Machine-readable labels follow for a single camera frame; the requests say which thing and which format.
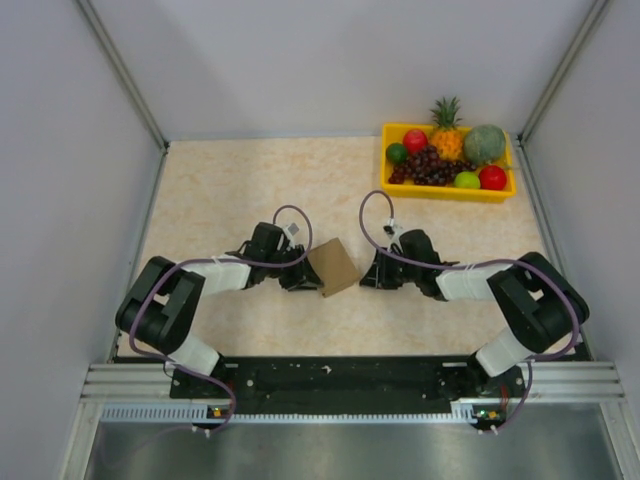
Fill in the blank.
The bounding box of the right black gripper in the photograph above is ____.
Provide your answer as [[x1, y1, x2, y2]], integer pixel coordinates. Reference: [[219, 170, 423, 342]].
[[360, 247, 422, 289]]

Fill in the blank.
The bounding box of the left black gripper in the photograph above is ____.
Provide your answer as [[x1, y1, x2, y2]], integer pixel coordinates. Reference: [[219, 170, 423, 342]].
[[264, 244, 324, 291]]

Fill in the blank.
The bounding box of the brown cardboard box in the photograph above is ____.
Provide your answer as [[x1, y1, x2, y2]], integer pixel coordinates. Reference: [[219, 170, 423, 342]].
[[308, 238, 360, 298]]

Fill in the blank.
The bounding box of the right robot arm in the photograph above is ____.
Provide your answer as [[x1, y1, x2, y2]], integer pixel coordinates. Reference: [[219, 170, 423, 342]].
[[360, 226, 590, 396]]

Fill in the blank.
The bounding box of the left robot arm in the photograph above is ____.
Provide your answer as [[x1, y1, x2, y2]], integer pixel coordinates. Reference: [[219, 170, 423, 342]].
[[115, 222, 323, 397]]

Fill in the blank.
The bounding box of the purple grape bunch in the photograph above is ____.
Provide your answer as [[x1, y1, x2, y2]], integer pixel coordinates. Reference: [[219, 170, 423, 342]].
[[388, 146, 475, 187]]

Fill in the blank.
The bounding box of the dark green lime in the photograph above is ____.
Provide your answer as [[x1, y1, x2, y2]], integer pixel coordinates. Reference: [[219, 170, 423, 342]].
[[385, 142, 409, 165]]

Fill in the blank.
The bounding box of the light green lime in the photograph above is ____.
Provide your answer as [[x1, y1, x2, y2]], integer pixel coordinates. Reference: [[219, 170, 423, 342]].
[[453, 171, 481, 190]]

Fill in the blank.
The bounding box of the red apple back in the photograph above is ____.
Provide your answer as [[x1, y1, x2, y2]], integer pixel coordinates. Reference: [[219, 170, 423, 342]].
[[402, 129, 429, 155]]

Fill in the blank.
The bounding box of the red apple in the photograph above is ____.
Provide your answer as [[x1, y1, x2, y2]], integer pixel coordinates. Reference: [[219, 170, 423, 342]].
[[478, 165, 508, 191], [402, 129, 429, 155]]

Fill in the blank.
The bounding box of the yellow plastic tray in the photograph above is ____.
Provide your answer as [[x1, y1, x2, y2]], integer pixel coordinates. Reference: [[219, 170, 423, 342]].
[[379, 122, 517, 203]]

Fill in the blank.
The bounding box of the red apple front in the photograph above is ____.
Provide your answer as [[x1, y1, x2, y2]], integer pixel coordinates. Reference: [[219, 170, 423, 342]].
[[478, 165, 508, 191]]

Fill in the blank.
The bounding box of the pineapple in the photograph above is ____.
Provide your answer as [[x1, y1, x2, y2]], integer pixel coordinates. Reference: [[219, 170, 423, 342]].
[[430, 97, 464, 161]]

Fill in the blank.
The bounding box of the green melon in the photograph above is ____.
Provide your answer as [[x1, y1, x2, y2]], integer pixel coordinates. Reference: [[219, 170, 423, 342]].
[[463, 124, 506, 166]]

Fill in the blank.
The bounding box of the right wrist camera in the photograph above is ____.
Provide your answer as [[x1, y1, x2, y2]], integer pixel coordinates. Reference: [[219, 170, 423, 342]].
[[383, 217, 405, 248]]

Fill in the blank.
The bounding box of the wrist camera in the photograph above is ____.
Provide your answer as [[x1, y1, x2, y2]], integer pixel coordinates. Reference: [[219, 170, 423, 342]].
[[280, 223, 300, 247], [383, 217, 405, 248]]

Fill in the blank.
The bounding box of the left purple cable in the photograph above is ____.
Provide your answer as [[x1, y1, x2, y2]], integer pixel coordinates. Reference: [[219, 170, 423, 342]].
[[128, 203, 314, 436]]

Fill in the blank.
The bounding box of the purple cable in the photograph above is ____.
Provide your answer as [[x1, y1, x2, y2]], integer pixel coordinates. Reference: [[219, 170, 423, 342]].
[[359, 189, 584, 435], [128, 203, 314, 436]]

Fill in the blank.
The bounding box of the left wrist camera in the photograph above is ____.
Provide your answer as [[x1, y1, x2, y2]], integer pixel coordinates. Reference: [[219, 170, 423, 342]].
[[280, 223, 300, 247]]

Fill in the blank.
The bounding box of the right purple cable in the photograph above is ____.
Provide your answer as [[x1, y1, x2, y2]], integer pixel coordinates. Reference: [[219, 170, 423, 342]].
[[359, 189, 584, 435]]

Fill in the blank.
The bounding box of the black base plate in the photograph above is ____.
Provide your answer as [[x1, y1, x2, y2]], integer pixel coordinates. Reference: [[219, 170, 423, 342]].
[[168, 355, 524, 416]]

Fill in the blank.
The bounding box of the white cable duct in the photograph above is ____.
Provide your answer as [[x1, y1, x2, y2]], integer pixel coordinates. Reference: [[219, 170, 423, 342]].
[[101, 403, 478, 425]]

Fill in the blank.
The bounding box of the aluminium frame rail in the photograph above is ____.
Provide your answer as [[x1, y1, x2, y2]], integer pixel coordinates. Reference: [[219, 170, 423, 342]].
[[81, 361, 626, 403]]

